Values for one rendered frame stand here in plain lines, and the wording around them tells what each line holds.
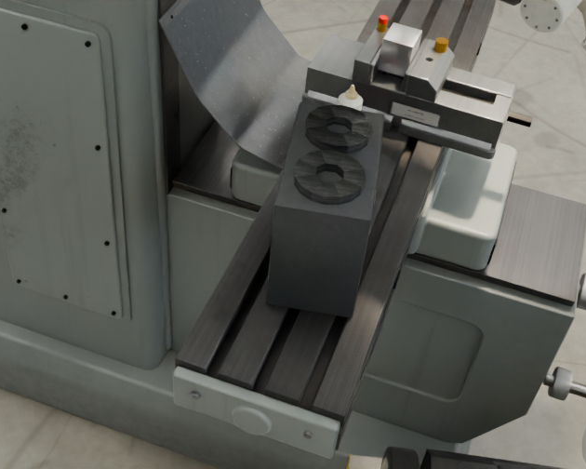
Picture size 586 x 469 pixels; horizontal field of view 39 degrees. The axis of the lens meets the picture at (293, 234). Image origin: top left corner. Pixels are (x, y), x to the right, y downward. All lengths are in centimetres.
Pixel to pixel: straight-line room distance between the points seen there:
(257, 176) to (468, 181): 39
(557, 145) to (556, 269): 157
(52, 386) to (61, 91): 82
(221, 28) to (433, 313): 66
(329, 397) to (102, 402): 103
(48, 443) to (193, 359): 108
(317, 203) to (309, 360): 21
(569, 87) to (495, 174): 188
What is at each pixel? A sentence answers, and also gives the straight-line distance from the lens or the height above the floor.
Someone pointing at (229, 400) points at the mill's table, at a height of 89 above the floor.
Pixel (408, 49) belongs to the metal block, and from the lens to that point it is 141.
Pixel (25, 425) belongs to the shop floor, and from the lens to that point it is 216.
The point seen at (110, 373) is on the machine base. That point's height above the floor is 20.
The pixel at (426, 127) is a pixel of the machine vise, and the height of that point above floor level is 94.
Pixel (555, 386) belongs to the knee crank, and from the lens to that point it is 167.
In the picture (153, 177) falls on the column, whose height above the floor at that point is 75.
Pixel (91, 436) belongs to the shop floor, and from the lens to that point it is 211.
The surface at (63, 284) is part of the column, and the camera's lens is 187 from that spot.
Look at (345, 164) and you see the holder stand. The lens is 105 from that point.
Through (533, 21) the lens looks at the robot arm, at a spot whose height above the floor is 121.
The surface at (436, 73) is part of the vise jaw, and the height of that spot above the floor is 102.
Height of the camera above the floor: 179
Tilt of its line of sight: 45 degrees down
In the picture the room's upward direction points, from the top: 6 degrees clockwise
